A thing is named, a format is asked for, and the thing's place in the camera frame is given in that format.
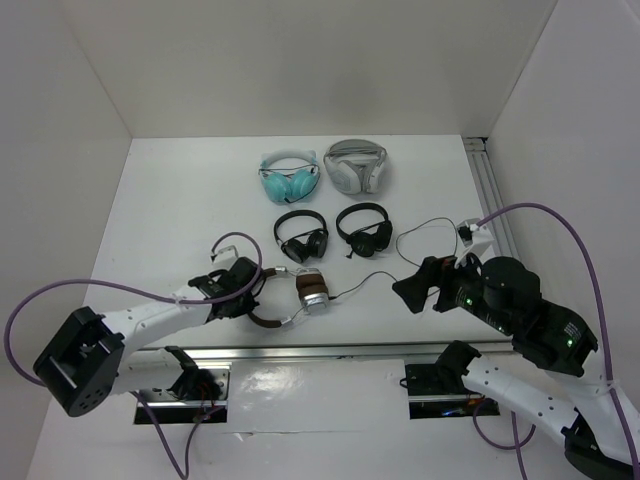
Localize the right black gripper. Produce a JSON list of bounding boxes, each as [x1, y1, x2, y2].
[[389, 243, 512, 332]]

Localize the black headphone cable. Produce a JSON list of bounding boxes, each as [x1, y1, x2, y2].
[[327, 216, 460, 304]]

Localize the brown silver headphones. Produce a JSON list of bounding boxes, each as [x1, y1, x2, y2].
[[247, 266, 331, 329]]

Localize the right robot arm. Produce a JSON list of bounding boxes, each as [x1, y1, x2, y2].
[[392, 254, 639, 479]]

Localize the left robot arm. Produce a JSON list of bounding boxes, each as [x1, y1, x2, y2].
[[34, 257, 264, 417]]

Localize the black headphones right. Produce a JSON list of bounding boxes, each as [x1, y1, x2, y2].
[[335, 202, 393, 259]]

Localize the black headphones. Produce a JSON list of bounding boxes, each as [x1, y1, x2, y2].
[[273, 209, 329, 264], [335, 202, 393, 259]]

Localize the black headphones left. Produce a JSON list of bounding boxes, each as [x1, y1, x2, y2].
[[273, 209, 329, 264]]

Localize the grey white headphones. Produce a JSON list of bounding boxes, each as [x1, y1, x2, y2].
[[323, 139, 388, 195]]

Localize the teal headphones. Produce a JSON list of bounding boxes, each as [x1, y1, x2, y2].
[[258, 149, 321, 204]]

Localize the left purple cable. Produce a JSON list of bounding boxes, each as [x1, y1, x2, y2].
[[4, 230, 264, 386]]

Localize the purple cable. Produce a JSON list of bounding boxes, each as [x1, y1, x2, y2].
[[472, 202, 640, 480], [4, 230, 264, 386]]

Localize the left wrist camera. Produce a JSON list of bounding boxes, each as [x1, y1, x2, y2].
[[210, 244, 239, 264]]

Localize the aluminium rail front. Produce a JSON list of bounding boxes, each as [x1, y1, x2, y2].
[[119, 339, 521, 364]]

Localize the aluminium rail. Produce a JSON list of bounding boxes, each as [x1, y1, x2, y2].
[[462, 137, 520, 259], [119, 339, 521, 364]]

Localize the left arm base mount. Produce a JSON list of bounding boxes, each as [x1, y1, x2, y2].
[[128, 346, 231, 425]]

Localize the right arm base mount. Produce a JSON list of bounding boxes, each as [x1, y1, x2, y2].
[[399, 363, 499, 420]]

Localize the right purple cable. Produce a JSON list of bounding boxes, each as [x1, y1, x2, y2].
[[472, 202, 640, 480]]

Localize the aluminium rail right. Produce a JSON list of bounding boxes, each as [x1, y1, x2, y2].
[[462, 137, 520, 259]]

